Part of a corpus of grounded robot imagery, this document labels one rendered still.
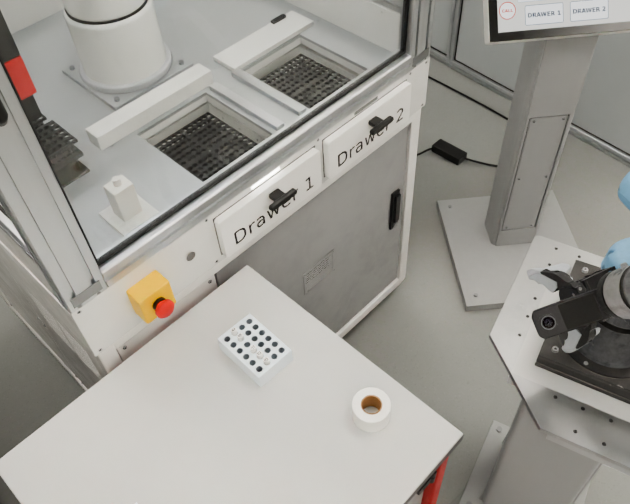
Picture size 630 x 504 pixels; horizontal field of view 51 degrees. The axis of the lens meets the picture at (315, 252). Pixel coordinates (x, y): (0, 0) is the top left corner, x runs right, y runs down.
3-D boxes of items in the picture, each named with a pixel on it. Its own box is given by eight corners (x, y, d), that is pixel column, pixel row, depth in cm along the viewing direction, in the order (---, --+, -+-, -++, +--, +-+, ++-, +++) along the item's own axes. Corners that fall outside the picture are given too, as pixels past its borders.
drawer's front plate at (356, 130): (409, 119, 166) (412, 82, 158) (329, 180, 153) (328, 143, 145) (403, 116, 167) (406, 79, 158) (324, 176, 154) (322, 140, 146)
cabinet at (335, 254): (410, 287, 234) (429, 102, 173) (182, 501, 189) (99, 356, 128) (233, 165, 279) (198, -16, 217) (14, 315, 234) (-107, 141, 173)
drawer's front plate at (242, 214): (322, 185, 152) (320, 149, 144) (227, 258, 140) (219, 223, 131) (316, 182, 153) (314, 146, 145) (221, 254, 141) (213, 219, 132)
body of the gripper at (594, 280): (612, 312, 109) (662, 304, 97) (570, 333, 107) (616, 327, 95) (591, 270, 110) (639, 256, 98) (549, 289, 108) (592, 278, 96)
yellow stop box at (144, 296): (179, 304, 130) (171, 282, 125) (150, 327, 127) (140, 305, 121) (163, 290, 132) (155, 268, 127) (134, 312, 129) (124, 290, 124)
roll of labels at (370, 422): (395, 405, 123) (396, 395, 120) (381, 438, 119) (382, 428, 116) (360, 391, 125) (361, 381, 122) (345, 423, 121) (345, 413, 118)
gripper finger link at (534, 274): (549, 262, 117) (587, 284, 110) (522, 275, 116) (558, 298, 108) (549, 247, 116) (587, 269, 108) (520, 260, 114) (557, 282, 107)
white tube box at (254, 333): (293, 360, 130) (291, 350, 127) (261, 387, 126) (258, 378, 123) (251, 323, 136) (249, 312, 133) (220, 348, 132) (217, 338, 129)
